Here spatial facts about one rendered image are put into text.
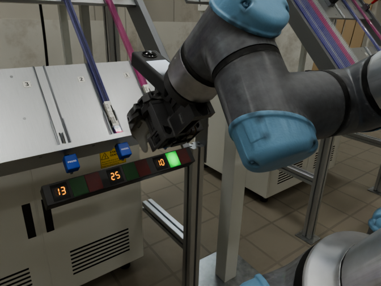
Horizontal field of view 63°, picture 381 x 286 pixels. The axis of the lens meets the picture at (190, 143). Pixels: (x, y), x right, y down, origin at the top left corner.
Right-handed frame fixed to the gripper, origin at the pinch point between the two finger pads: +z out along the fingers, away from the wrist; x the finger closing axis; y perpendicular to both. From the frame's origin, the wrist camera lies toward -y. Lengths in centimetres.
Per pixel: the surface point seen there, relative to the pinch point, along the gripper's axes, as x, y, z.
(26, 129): -16.6, -8.7, 9.9
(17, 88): -16.1, -17.8, 9.9
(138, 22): 19.0, -36.7, 12.3
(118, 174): -2.4, 4.4, 10.8
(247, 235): 71, 36, 73
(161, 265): 27, 31, 79
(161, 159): 8.5, 3.9, 10.8
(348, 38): 374, -106, 112
